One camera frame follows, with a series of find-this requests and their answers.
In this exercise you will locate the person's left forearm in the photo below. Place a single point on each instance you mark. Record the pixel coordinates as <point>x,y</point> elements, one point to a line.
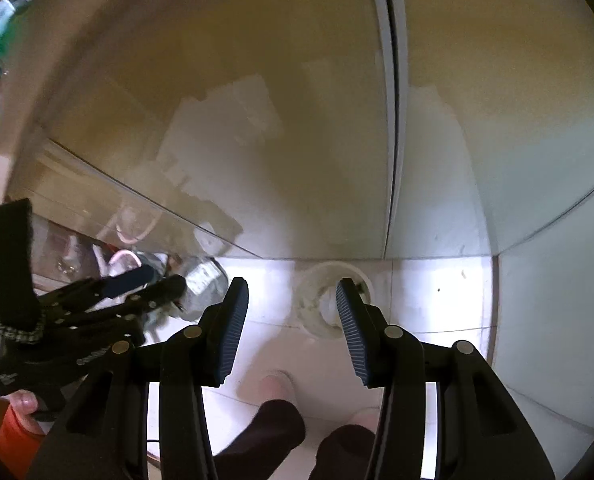
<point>12,440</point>

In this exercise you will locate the person's right foot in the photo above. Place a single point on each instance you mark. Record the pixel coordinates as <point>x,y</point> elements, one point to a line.
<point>367,416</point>

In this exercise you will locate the person's right leg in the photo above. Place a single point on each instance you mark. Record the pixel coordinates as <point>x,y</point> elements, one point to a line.
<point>347,452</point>

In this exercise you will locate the person's left leg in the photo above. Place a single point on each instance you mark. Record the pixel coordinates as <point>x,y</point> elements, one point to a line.
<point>264,435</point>

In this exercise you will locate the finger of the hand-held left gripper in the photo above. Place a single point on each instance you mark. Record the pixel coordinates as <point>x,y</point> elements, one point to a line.
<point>127,281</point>
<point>164,291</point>

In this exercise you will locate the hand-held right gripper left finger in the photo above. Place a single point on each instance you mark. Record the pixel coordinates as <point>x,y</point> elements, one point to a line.
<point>231,327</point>

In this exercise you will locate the person's left hand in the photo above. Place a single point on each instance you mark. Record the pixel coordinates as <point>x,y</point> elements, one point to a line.
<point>23,404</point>

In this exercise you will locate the person's foot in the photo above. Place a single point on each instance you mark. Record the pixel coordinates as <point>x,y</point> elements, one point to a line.
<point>277,385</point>
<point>367,416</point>

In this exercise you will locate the person's leg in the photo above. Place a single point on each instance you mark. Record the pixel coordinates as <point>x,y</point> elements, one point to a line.
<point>264,435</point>
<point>347,452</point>

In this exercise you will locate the person's left foot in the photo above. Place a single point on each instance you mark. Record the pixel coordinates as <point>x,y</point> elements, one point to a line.
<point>277,385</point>

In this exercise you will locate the white cabinet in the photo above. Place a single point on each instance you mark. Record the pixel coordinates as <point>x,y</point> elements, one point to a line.
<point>302,110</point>

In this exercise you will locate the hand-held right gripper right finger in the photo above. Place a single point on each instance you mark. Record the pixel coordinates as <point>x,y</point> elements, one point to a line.
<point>352,330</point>

